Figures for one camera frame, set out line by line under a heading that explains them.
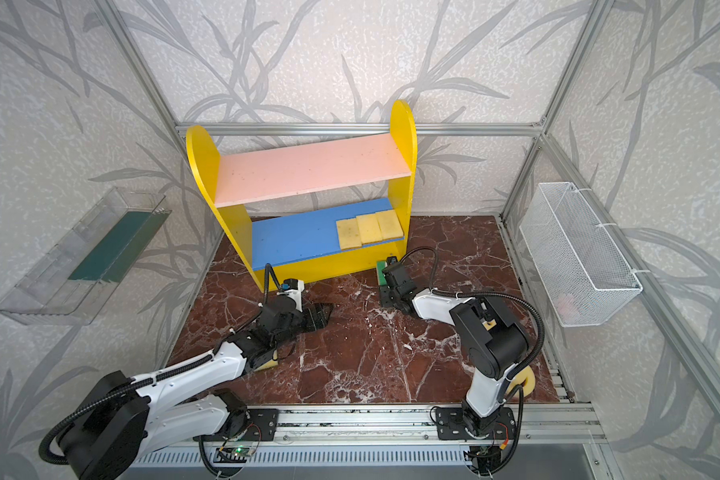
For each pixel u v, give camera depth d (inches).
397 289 29.1
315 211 48.7
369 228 38.0
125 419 15.9
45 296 23.6
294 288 30.1
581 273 24.3
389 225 38.0
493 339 18.8
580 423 29.9
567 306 28.2
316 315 29.6
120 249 25.2
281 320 25.4
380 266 39.8
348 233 37.0
